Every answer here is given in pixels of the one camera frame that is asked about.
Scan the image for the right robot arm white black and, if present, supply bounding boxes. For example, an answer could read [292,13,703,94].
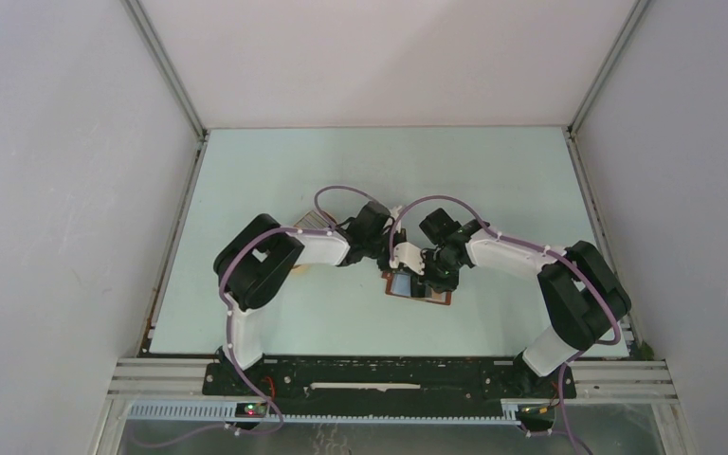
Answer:
[412,209,631,396]

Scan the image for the aluminium frame rail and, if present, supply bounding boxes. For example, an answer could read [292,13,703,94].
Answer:
[107,357,680,407]

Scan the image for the beige oval card tray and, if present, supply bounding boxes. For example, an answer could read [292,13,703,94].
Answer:
[290,226,349,270]

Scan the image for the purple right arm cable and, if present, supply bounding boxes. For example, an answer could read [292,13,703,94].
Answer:
[389,194,623,455]

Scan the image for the brown leather card holder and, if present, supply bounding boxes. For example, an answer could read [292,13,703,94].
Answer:
[381,271,452,306]

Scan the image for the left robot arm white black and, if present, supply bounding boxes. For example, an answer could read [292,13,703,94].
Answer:
[212,201,399,395]

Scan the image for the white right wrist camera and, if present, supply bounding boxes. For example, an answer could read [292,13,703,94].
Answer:
[389,242,425,276]

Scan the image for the stack of credit cards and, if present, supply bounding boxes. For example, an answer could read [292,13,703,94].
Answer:
[294,209,337,230]

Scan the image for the white toothed cable duct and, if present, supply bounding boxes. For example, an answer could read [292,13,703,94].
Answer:
[126,400,520,426]

